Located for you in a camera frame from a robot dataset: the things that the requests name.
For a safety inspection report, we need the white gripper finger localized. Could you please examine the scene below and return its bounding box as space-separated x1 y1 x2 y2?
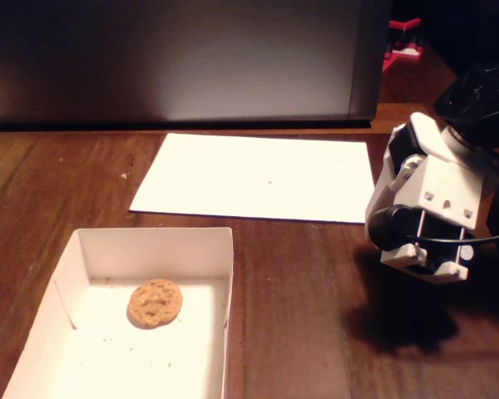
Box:
363 159 426 222

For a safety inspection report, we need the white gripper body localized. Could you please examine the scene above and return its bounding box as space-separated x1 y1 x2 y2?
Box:
384 111 487 232

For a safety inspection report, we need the round mini cookie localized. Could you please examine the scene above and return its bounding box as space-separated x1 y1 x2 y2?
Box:
126 278 183 329

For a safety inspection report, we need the white cardboard box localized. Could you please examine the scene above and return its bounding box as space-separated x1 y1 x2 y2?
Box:
2 227 235 399

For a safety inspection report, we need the red plastic object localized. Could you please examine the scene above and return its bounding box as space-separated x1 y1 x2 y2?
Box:
382 17 425 74

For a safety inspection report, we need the white paper sheet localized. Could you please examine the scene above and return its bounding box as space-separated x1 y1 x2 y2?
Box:
128 132 375 225

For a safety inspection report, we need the large dark panel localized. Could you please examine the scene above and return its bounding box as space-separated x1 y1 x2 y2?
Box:
0 0 394 131

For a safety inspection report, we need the black round wrist camera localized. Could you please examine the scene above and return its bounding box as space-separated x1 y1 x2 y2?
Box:
365 205 475 285

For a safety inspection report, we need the black camera cable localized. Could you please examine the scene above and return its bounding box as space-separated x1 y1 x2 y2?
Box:
394 231 499 245

